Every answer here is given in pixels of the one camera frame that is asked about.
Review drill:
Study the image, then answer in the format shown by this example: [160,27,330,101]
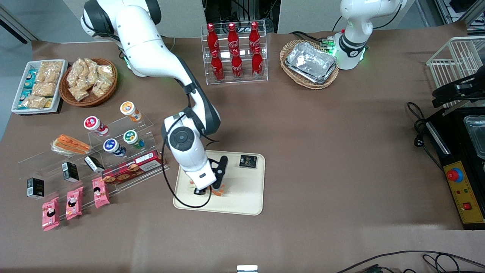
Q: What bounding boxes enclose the plastic-wrapped triangle sandwich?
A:
[50,134,92,157]
[188,181,227,198]

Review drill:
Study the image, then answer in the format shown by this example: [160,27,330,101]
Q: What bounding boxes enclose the cream plastic tray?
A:
[173,149,266,216]

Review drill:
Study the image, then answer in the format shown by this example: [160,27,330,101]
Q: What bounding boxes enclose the aluminium foil tray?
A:
[284,42,338,85]

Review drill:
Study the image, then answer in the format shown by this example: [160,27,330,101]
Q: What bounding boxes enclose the small black Face box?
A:
[27,177,45,200]
[62,162,80,182]
[84,156,105,174]
[239,155,258,169]

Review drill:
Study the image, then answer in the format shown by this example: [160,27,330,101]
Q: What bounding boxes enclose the red tartan shortbread box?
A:
[102,149,166,185]

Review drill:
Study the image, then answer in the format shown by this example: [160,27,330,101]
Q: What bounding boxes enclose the green lid gum bottle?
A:
[123,130,146,149]

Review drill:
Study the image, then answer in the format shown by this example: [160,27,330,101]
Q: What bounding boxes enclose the blue lid gum bottle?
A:
[103,138,127,157]

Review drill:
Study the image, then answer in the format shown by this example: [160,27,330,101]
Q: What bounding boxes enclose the pink cartoon girl snack pack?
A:
[42,197,60,232]
[92,177,111,209]
[66,187,84,221]

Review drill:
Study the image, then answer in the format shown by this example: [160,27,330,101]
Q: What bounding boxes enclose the orange lid gum bottle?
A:
[120,101,142,122]

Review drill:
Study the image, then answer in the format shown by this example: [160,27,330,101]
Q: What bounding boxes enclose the clear acrylic bottle rack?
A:
[200,21,269,85]

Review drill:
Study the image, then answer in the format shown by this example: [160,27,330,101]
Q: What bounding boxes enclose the red cola bottle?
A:
[227,23,240,53]
[231,49,244,79]
[252,47,264,77]
[211,50,225,81]
[207,23,220,53]
[249,22,261,52]

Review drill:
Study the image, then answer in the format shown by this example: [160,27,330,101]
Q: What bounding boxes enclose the red lid gum bottle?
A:
[83,116,110,137]

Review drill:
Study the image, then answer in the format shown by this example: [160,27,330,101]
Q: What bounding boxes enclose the brown wicker snack basket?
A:
[59,58,118,108]

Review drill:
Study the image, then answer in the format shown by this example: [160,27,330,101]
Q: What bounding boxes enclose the light wicker basket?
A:
[280,39,340,90]

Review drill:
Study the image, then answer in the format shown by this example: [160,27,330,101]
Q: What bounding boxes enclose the clear acrylic stepped display stand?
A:
[17,113,170,218]

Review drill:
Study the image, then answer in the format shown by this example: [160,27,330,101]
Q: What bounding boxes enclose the white rectangular bin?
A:
[11,59,69,115]

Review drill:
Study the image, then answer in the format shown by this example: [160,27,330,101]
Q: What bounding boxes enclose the dark equipment cabinet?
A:
[203,0,281,35]

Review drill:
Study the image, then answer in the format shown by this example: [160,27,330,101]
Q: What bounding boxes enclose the brown crispy snack bag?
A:
[38,61,64,83]
[32,82,57,97]
[23,95,48,110]

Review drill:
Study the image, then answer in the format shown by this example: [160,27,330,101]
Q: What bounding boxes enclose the red emergency stop button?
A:
[446,168,464,183]

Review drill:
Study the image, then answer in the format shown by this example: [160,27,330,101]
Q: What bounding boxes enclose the black sealing machine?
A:
[424,106,485,231]

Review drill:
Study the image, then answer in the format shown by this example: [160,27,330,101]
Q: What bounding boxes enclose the yellow control panel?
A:
[443,160,485,225]

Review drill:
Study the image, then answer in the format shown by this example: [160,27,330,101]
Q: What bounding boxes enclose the steel pan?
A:
[463,115,485,160]

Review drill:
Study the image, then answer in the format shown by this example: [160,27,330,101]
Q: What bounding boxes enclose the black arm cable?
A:
[161,85,213,209]

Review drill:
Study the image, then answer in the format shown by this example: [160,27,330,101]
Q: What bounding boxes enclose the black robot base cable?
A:
[290,30,334,48]

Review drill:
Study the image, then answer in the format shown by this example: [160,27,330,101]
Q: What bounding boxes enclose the black power cable with plug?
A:
[406,102,444,171]

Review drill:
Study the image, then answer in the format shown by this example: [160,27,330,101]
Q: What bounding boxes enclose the black floor cable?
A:
[422,253,485,273]
[335,250,485,273]

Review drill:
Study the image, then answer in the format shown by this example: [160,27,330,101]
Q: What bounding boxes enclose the black lever handle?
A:
[432,66,485,108]

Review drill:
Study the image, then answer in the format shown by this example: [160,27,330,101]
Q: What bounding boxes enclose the white wire basket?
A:
[426,36,485,108]

